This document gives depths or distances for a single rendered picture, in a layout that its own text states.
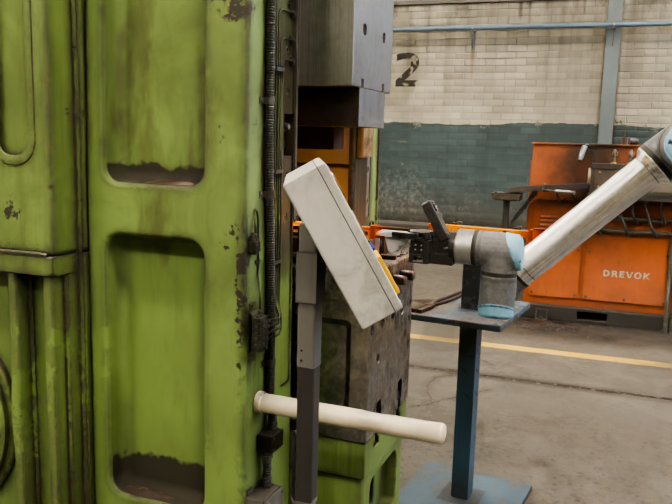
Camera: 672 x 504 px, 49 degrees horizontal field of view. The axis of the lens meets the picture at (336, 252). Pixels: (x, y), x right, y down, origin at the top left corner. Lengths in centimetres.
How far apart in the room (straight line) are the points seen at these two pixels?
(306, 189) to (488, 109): 838
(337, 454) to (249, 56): 103
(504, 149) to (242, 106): 801
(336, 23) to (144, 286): 79
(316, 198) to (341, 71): 65
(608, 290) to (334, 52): 395
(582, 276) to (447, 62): 482
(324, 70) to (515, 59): 779
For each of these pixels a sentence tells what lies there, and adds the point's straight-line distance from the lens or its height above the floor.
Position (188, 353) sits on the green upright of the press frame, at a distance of 183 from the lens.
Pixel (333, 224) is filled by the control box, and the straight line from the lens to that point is 122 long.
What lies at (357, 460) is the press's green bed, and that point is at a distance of 198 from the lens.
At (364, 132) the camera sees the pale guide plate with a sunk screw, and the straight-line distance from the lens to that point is 224.
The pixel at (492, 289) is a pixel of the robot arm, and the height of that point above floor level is 88.
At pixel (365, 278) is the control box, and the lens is 124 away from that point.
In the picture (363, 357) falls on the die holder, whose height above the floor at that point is 70.
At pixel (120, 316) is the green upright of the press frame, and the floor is 79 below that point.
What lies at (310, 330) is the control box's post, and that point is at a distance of 141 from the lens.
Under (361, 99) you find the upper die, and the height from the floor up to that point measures 134.
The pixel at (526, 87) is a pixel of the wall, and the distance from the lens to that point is 951.
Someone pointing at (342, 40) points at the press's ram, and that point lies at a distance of 182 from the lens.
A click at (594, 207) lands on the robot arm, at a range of 198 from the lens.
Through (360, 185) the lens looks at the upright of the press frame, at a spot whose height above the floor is 110.
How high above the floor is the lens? 124
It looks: 9 degrees down
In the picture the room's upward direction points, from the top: 2 degrees clockwise
